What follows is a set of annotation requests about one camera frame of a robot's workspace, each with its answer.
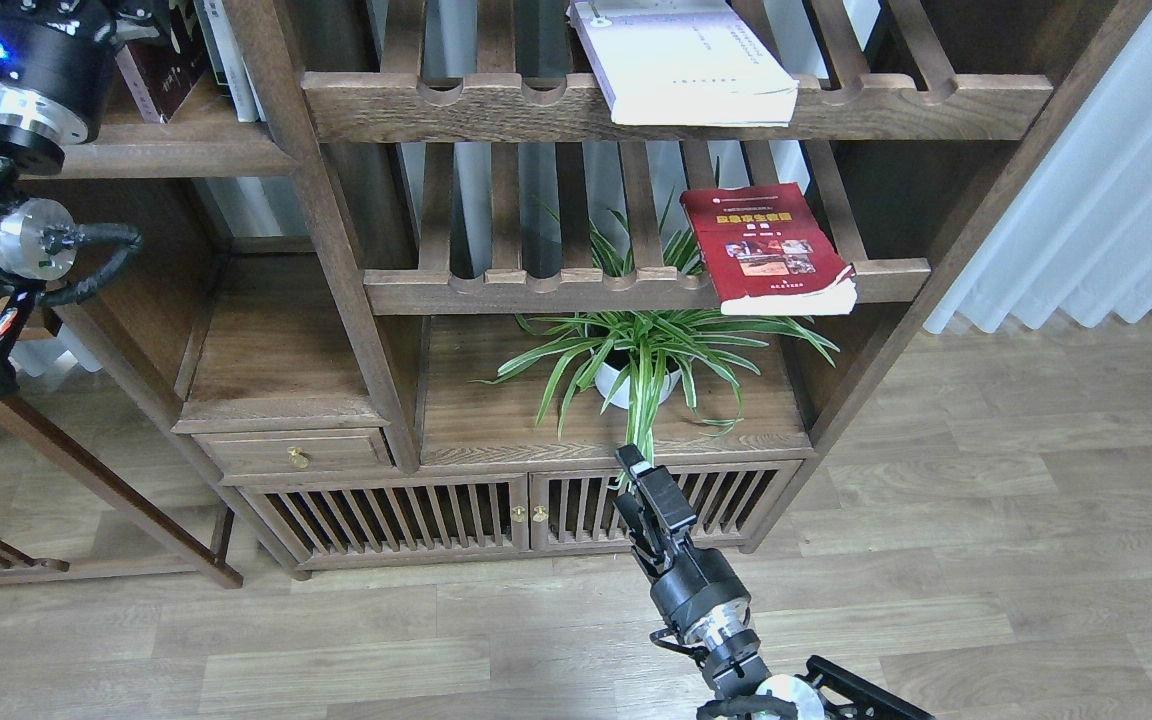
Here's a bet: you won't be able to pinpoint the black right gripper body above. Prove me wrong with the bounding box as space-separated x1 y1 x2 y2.
647 544 753 646

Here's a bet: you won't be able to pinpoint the maroon book white characters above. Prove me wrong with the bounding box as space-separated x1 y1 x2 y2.
116 1 210 124

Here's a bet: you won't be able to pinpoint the white paperback book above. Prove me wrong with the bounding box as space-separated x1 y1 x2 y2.
567 1 797 127

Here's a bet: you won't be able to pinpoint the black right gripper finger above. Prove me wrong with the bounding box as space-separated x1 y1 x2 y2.
614 445 698 577

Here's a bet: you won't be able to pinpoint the green spider plant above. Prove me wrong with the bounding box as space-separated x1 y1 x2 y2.
476 185 840 467

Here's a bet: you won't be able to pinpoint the upright white books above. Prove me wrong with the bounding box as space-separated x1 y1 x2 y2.
195 1 266 122

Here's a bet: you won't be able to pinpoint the red book with photo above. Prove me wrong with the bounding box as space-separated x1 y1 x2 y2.
680 183 858 316

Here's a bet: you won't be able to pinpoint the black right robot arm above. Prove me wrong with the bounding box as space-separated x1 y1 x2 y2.
614 445 932 719

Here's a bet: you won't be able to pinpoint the brass drawer knob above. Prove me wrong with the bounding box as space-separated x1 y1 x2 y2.
288 447 311 469

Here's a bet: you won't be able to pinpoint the dark wooden bookshelf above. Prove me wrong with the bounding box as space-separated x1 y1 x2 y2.
26 1 1152 578

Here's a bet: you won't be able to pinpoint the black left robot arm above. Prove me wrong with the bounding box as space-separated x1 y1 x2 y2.
0 1 172 401

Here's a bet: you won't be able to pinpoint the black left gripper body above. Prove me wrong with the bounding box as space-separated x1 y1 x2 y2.
0 1 172 145

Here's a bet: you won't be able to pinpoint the white plant pot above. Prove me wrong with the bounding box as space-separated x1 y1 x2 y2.
594 350 682 410

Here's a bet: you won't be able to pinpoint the wooden side furniture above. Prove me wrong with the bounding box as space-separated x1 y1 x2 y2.
0 190 247 591

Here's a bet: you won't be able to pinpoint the white curtain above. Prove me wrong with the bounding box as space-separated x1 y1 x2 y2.
924 12 1152 333

